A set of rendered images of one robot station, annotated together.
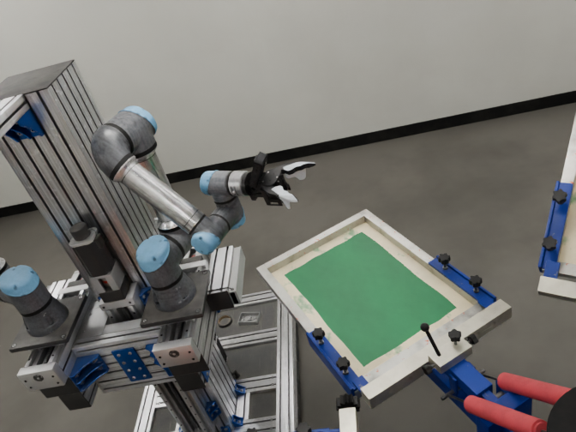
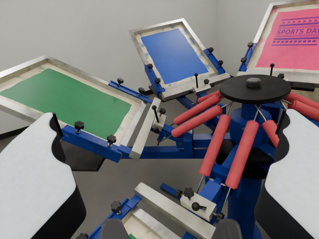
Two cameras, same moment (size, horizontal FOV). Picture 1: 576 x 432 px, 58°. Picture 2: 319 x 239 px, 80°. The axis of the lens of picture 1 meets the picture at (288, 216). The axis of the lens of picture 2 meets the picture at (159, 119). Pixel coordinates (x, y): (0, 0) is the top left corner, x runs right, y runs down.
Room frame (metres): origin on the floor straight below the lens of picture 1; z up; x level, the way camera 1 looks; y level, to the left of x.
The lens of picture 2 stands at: (1.28, 0.02, 1.73)
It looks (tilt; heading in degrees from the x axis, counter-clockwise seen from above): 31 degrees down; 243
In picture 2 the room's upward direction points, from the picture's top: 11 degrees counter-clockwise
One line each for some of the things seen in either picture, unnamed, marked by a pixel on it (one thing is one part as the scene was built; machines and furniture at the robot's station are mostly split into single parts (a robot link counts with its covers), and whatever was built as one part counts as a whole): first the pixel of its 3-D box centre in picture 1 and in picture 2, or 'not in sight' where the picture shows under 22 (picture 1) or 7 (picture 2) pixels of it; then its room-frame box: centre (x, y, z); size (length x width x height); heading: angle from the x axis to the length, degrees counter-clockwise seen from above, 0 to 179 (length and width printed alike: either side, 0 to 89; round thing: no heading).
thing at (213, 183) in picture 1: (219, 183); not in sight; (1.40, 0.17, 1.65); 0.11 x 0.08 x 0.09; 56
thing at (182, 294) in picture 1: (171, 285); not in sight; (1.43, 0.46, 1.31); 0.15 x 0.15 x 0.10
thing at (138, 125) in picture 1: (156, 186); not in sight; (1.54, 0.39, 1.63); 0.15 x 0.12 x 0.55; 146
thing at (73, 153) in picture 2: not in sight; (139, 151); (0.98, -0.97, 0.91); 1.34 x 0.41 x 0.08; 138
